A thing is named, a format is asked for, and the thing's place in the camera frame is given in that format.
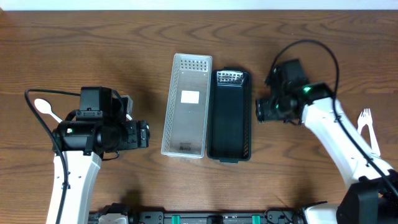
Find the clear white plastic basket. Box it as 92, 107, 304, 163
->
161, 54, 212, 159

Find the white plastic spoon far left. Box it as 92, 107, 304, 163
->
34, 98, 63, 123

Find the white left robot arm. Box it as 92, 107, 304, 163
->
46, 120, 150, 223

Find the dark green plastic basket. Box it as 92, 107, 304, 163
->
207, 67, 252, 163

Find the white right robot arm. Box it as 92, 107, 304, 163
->
256, 83, 397, 223

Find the white plastic fork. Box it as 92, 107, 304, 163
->
363, 108, 381, 156
357, 109, 368, 134

